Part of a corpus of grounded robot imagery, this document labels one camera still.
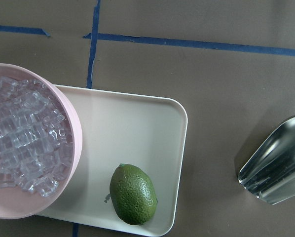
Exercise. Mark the clear ice cubes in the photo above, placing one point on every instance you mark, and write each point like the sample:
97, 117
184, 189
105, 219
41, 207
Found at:
36, 143

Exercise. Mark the steel ice scoop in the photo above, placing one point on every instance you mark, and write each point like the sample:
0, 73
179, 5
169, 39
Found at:
269, 174

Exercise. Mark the pink bowl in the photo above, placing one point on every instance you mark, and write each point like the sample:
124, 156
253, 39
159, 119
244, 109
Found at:
14, 203

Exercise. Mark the cream plastic tray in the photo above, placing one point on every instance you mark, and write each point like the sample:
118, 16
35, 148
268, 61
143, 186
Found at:
145, 131

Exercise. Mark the green lime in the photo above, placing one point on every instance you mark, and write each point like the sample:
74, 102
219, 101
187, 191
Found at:
133, 195

